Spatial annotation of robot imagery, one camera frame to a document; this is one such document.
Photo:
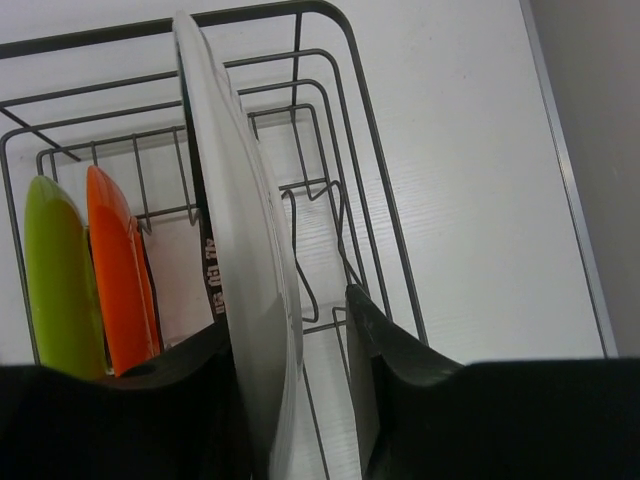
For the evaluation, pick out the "grey wire dish rack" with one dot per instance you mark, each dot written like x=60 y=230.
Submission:
x=110 y=96

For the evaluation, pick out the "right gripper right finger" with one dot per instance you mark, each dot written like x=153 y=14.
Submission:
x=421 y=415

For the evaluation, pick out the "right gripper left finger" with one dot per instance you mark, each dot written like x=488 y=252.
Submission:
x=176 y=416

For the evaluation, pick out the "green plate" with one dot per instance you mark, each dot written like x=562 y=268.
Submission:
x=62 y=288

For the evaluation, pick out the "aluminium table rail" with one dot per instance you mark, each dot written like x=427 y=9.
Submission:
x=583 y=241

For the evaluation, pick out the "white plate orange sunburst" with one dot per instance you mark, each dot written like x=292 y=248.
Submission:
x=257 y=267

